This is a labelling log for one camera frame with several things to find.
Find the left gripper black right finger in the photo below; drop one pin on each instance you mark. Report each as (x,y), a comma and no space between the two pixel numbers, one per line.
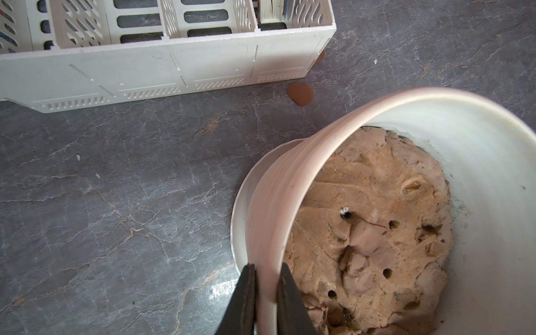
(292,317)

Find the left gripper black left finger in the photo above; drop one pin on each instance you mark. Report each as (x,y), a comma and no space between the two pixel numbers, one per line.
(240,315)

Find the white ceramic pot with mud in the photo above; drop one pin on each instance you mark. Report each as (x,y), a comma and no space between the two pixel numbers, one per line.
(414,214)

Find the book in file rack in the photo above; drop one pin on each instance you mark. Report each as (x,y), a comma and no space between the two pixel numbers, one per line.
(275,10)

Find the white file organizer rack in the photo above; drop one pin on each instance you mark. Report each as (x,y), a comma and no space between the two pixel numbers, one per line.
(68,55)

